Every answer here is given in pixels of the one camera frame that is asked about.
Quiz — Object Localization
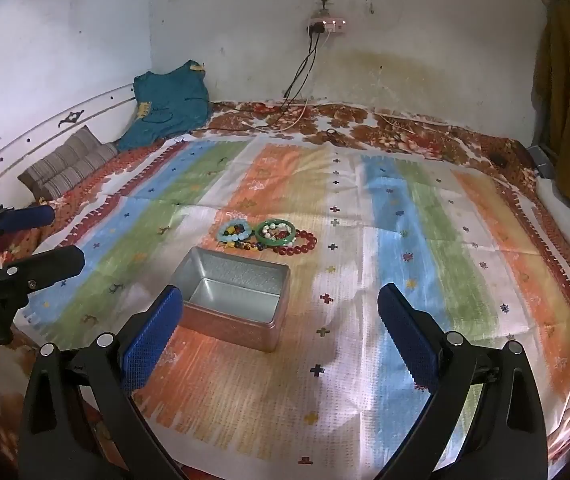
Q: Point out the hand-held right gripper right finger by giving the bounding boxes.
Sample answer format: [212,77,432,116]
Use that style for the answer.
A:
[377,282,550,480]

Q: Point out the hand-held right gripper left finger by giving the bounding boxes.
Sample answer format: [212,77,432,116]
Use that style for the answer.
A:
[15,285,186,480]

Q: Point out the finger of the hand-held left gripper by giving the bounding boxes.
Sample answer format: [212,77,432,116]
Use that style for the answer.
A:
[0,245,86,312]
[0,204,56,251]

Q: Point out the rectangular metal tin box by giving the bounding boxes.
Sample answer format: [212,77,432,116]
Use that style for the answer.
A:
[171,246,292,353]

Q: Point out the light blue bead bracelet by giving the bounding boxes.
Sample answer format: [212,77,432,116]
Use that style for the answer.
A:
[216,220,257,245]

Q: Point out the dark and yellow bead bracelet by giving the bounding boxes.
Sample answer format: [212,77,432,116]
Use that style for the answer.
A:
[217,240,268,256]

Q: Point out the red bead bracelet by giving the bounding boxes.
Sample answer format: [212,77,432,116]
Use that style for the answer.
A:
[271,229,319,257]

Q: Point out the white bead bracelet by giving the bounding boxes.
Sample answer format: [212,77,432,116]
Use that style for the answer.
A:
[261,224,293,243]

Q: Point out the green bangle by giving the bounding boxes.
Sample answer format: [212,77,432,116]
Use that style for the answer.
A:
[255,218,298,251]

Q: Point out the striped folded fabric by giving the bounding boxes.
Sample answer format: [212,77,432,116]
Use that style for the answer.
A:
[18,126,118,200]

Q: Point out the striped printed blanket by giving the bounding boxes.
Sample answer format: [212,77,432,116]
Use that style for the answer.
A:
[25,137,570,480]

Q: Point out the teal garment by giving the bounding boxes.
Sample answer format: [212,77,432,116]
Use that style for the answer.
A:
[118,60,212,152]

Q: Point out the white bolster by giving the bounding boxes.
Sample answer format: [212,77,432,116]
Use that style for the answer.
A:
[535,175,570,253]

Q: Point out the colourful striped tablecloth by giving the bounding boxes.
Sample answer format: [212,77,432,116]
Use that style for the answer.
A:
[0,100,570,480]

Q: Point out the pink power strip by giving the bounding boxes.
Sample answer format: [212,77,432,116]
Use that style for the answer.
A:
[307,17,348,35]

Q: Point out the white cable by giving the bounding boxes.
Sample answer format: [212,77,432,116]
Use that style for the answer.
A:
[237,95,311,133]

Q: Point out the black cables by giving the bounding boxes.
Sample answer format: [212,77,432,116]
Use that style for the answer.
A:
[282,30,323,111]

